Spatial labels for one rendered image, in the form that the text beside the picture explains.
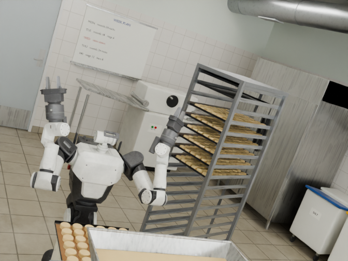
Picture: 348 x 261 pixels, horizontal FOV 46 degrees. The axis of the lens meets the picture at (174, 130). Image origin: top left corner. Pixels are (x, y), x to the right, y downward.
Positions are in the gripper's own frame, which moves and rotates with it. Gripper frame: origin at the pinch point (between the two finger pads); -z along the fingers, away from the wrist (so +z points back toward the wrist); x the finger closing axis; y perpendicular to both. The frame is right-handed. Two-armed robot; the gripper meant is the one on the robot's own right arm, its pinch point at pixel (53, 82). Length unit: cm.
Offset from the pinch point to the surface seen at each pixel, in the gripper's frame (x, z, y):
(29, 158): -157, 67, -280
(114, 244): 46, 58, 66
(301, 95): 178, 5, -340
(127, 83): -66, -28, -430
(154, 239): 57, 60, 58
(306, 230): 174, 170, -315
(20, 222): -100, 109, -145
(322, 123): 200, 41, -329
